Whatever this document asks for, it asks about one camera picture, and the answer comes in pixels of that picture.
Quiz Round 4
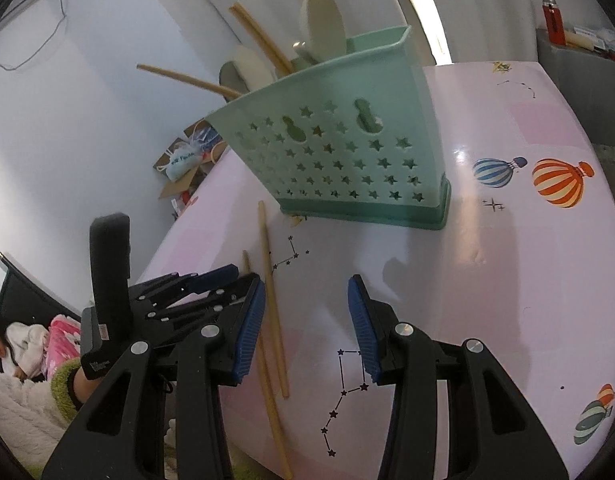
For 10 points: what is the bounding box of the child in white clothes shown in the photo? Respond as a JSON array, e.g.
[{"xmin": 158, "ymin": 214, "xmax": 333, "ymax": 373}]
[{"xmin": 0, "ymin": 314, "xmax": 80, "ymax": 382}]

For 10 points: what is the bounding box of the cardboard box with bag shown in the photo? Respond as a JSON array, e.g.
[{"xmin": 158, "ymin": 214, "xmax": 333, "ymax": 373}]
[{"xmin": 153, "ymin": 119, "xmax": 227, "ymax": 200}]

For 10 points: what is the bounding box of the bamboo chopstick in basket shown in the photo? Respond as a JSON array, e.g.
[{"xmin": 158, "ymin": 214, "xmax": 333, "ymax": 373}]
[{"xmin": 136, "ymin": 64, "xmax": 242, "ymax": 100}]

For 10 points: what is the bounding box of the green plastic utensil basket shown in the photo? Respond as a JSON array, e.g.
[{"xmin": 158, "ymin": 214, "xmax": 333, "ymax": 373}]
[{"xmin": 206, "ymin": 26, "xmax": 451, "ymax": 230}]

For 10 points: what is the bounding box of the cream plastic rice paddle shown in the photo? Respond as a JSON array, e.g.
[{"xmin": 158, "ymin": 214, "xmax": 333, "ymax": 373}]
[{"xmin": 293, "ymin": 0, "xmax": 347, "ymax": 65}]

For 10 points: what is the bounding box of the grey side cabinet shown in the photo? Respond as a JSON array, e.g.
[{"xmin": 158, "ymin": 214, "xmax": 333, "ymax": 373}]
[{"xmin": 536, "ymin": 29, "xmax": 615, "ymax": 146}]

